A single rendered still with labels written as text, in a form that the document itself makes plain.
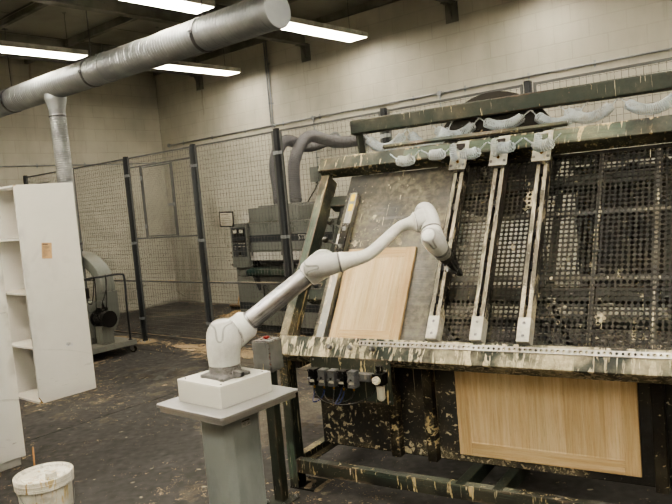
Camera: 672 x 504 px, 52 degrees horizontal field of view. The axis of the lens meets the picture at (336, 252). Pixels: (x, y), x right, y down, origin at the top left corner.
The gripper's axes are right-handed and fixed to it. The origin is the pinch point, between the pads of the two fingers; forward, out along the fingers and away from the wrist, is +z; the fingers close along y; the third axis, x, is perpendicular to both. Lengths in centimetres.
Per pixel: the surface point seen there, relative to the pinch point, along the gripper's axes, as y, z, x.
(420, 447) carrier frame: -81, 56, 31
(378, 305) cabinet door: -17, 7, 47
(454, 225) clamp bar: 28.3, 0.6, 6.7
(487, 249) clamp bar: 13.9, 2.7, -13.1
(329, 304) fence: -17, 4, 77
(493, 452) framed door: -80, 53, -12
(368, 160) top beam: 76, -2, 70
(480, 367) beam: -49, 5, -17
